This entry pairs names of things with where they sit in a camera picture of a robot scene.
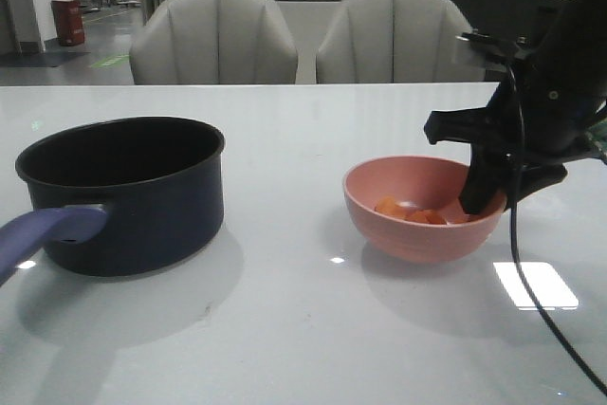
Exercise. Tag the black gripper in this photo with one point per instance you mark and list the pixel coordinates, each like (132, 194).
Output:
(559, 93)

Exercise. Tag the orange ham slice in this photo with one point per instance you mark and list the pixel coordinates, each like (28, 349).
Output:
(431, 217)
(391, 207)

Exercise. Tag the pink bowl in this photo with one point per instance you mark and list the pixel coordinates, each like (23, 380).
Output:
(430, 183)

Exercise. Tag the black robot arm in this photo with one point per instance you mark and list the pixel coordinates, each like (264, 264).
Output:
(579, 22)

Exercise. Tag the right beige chair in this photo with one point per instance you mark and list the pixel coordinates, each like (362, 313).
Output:
(394, 41)

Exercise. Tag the beige chair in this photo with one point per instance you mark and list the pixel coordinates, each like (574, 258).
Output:
(214, 42)
(394, 41)

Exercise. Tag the left beige chair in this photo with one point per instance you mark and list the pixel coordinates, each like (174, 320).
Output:
(214, 42)

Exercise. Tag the dark blue saucepan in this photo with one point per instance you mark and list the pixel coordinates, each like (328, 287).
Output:
(119, 197)

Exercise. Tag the red trash bin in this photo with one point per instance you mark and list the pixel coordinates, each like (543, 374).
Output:
(68, 22)

